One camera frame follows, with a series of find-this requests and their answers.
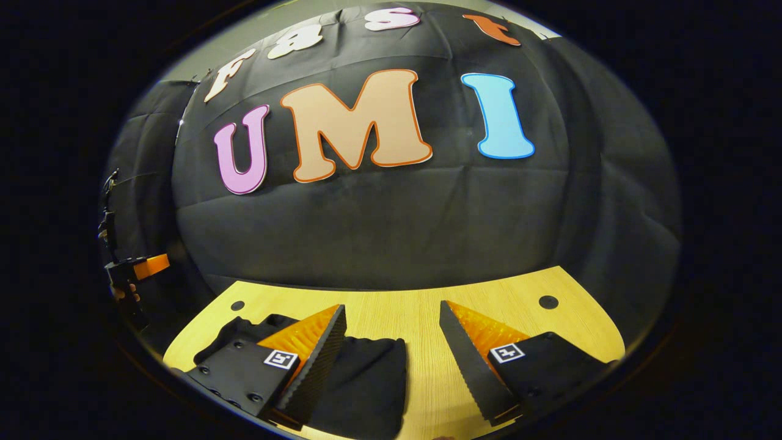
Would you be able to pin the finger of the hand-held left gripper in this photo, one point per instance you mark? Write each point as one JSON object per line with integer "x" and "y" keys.
{"x": 151, "y": 266}

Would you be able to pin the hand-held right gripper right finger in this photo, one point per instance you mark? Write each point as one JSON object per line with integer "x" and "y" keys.
{"x": 470, "y": 366}

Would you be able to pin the black button shirt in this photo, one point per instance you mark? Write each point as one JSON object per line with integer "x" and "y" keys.
{"x": 366, "y": 379}

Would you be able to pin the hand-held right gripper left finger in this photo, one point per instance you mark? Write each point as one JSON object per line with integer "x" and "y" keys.
{"x": 317, "y": 366}

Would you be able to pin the black backdrop cloth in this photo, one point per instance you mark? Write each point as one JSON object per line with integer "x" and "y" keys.
{"x": 397, "y": 232}

